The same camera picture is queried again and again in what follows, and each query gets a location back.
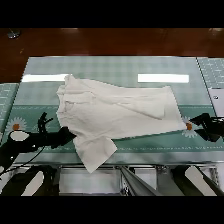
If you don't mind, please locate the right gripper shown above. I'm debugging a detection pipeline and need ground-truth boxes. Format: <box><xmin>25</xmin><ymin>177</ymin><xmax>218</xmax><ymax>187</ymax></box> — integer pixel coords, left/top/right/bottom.
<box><xmin>189</xmin><ymin>112</ymin><xmax>221</xmax><ymax>143</ymax></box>

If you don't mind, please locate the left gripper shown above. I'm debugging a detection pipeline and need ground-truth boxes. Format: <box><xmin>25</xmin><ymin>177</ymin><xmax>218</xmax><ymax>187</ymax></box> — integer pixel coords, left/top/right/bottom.
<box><xmin>49</xmin><ymin>126</ymin><xmax>79</xmax><ymax>150</ymax></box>

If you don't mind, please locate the white T-shirt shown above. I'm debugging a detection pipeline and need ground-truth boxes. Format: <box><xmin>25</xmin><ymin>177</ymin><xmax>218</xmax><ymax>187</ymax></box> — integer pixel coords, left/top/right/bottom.
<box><xmin>55</xmin><ymin>73</ymin><xmax>188</xmax><ymax>175</ymax></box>

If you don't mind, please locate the black cable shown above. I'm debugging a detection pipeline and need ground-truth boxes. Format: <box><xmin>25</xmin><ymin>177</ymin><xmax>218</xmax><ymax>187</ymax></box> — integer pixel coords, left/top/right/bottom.
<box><xmin>0</xmin><ymin>146</ymin><xmax>46</xmax><ymax>176</ymax></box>

